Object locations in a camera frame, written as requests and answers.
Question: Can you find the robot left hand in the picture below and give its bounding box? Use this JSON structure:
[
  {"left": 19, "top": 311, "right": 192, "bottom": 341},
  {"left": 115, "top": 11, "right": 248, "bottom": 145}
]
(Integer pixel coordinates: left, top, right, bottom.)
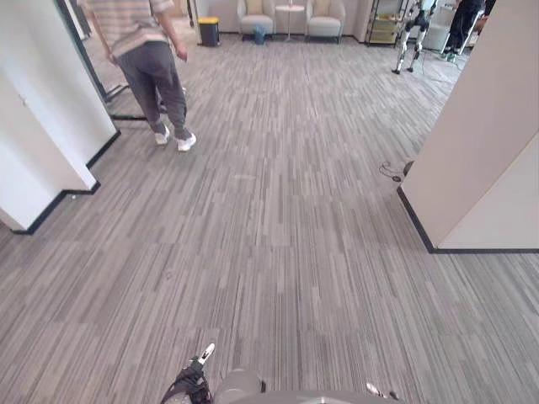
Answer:
[{"left": 162, "top": 343, "right": 216, "bottom": 404}]

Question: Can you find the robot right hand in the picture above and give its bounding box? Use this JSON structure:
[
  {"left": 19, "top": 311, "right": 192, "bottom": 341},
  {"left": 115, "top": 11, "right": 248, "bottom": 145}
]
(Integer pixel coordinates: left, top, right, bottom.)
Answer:
[{"left": 365, "top": 381, "right": 399, "bottom": 401}]

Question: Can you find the robot silver left leg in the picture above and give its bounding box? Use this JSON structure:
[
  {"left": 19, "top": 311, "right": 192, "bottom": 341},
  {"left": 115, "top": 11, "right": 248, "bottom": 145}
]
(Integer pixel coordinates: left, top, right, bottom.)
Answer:
[{"left": 215, "top": 369, "right": 267, "bottom": 404}]

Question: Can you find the robot grey torso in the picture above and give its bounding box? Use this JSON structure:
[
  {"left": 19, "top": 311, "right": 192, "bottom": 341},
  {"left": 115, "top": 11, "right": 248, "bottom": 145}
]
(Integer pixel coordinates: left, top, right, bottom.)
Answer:
[{"left": 252, "top": 390, "right": 406, "bottom": 404}]

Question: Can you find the black bin with yellow lid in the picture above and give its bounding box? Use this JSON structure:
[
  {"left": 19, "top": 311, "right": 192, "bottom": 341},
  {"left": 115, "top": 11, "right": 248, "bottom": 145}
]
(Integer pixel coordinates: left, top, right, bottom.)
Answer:
[{"left": 197, "top": 16, "right": 221, "bottom": 48}]

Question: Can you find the black metal shelf rack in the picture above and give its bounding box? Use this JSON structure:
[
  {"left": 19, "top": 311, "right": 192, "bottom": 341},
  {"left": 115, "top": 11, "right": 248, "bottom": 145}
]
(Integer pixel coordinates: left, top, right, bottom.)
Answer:
[{"left": 364, "top": 0, "right": 406, "bottom": 47}]

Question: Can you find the white box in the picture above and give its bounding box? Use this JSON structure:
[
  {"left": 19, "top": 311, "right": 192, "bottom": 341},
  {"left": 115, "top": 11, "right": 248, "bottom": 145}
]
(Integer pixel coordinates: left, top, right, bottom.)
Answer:
[{"left": 422, "top": 6, "right": 455, "bottom": 52}]

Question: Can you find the standing silver humanoid robot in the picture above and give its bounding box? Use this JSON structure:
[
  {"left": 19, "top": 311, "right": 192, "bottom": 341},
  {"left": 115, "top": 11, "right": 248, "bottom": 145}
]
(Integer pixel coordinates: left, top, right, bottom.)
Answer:
[{"left": 391, "top": 0, "right": 440, "bottom": 76}]

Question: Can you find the beige armchair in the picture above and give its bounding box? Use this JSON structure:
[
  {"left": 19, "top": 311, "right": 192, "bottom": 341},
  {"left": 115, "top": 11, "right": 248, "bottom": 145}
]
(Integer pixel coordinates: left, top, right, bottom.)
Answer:
[
  {"left": 237, "top": 0, "right": 276, "bottom": 42},
  {"left": 305, "top": 0, "right": 347, "bottom": 44}
]

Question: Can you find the person in dark clothing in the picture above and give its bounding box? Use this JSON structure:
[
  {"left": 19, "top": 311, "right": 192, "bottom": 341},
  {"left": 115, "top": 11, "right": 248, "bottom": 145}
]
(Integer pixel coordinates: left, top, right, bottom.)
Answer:
[{"left": 440, "top": 0, "right": 493, "bottom": 61}]

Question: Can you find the round white side table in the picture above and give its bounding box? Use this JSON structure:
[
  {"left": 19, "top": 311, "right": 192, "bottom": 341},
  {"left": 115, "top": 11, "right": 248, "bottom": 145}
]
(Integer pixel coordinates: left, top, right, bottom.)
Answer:
[{"left": 275, "top": 3, "right": 305, "bottom": 43}]

